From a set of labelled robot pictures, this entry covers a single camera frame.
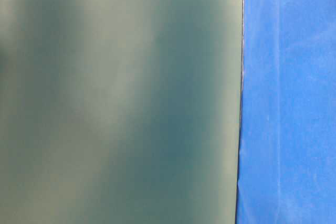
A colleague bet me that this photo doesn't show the blue table cloth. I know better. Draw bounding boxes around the blue table cloth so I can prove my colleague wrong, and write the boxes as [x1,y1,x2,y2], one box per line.
[236,0,335,223]

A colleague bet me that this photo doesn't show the grey green backdrop sheet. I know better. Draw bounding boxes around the grey green backdrop sheet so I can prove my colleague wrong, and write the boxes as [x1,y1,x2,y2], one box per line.
[1,0,242,223]

